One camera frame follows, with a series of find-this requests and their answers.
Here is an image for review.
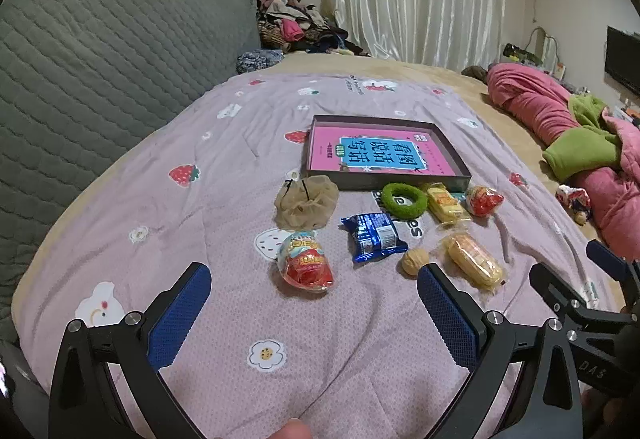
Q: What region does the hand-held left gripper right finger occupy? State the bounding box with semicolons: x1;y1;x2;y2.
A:
416;263;583;439

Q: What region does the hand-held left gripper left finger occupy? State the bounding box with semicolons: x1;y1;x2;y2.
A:
48;261;213;439

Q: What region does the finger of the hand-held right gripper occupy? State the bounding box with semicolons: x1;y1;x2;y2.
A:
586;240;640;292
529;261;596;320

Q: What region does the walnut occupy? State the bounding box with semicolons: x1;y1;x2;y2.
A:
398;247;431;276

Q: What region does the clear wafer biscuit packet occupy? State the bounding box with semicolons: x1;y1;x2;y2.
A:
437;230;506;292

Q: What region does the blue snack packet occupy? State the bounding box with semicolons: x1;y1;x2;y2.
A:
340;212;408;265

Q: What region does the yellow cake packet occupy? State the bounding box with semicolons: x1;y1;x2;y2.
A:
422;182;473;225

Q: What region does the toy egg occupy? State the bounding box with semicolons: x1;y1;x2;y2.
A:
465;185;505;218
276;229;336;291

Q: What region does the green scrunchie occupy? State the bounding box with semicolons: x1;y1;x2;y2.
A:
381;182;429;216

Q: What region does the shallow grey box tray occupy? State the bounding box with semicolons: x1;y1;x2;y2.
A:
300;115;472;192

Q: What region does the beige scrunchie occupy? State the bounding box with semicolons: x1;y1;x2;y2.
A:
274;175;340;229

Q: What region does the person's left hand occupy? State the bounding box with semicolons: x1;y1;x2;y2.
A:
270;419;313;439

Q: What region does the small doll toy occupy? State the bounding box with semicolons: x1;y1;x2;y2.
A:
556;185;592;225

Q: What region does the green blanket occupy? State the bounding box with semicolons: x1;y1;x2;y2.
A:
542;94;621;182

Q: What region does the purple printed blanket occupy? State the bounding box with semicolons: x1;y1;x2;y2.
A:
15;72;621;439

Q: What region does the pink quilt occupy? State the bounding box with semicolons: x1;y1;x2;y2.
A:
487;62;640;260

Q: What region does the black television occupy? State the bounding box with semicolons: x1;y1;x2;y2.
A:
604;26;640;97

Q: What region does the grey quilted headboard cover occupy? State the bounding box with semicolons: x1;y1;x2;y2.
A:
0;0;261;340

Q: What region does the blue patterned cloth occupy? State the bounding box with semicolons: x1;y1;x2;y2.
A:
236;49;283;74

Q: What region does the pile of clothes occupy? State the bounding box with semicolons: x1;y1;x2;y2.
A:
256;0;371;57

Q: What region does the metal chair frame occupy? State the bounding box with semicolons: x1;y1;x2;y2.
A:
530;26;560;70

